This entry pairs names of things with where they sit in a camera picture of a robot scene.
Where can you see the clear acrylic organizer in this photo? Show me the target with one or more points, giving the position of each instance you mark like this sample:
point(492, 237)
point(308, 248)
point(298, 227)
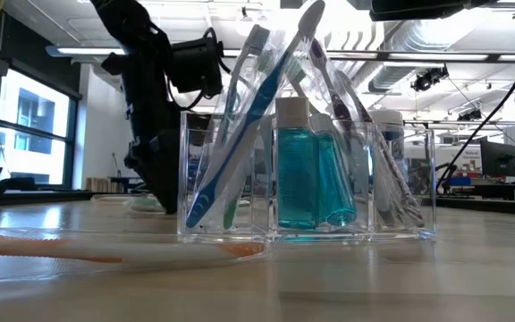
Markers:
point(351, 237)

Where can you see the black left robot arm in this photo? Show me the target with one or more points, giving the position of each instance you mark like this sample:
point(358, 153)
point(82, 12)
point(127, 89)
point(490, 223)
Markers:
point(123, 22)

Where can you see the black long desk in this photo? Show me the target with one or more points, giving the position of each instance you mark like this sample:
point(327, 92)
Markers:
point(508, 190)

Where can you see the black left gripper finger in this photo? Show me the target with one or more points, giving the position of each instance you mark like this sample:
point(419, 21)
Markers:
point(163, 179)

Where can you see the large dark-framed window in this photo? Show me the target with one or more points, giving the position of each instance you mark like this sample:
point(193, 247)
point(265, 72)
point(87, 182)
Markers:
point(34, 112)

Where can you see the linear ceiling light rail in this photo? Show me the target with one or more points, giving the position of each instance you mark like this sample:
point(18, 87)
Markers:
point(74, 51)

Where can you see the orange toothbrush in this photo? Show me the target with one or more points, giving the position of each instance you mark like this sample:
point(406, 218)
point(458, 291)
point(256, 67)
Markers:
point(105, 252)
point(110, 197)

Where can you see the stack of wooden boards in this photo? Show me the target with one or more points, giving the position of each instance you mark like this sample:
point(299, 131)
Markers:
point(103, 184)

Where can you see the black ceiling camera cluster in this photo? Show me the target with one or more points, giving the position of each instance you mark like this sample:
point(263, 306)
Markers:
point(427, 79)

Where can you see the black monitor on arm mount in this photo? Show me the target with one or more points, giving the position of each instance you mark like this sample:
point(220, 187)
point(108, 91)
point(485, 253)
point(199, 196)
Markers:
point(499, 158)

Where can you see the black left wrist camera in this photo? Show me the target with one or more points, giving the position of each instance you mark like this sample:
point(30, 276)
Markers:
point(195, 67)

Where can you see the purple toothbrush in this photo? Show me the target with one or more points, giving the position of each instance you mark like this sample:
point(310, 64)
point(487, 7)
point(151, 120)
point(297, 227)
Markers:
point(411, 210)
point(338, 106)

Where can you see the teal mouthwash bottle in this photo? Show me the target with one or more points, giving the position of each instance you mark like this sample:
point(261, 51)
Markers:
point(338, 188)
point(295, 179)

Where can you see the silver ventilation duct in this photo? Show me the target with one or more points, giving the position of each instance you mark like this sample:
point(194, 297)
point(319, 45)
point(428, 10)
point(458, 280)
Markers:
point(391, 76)

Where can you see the black aluminium table frame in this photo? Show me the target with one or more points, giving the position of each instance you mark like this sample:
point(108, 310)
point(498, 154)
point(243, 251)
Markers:
point(38, 197)

